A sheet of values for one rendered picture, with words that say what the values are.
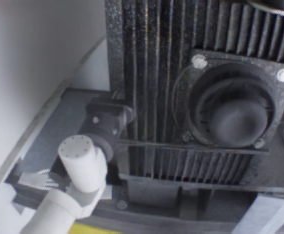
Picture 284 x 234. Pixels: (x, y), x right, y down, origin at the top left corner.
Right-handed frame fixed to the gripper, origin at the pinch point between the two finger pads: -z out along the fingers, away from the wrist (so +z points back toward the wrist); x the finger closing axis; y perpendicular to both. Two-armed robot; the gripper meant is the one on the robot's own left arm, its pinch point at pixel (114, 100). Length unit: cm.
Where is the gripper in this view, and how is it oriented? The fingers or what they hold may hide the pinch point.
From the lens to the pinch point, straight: 62.8
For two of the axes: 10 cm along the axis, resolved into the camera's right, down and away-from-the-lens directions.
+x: -9.8, -1.1, 1.4
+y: 0.0, 7.8, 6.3
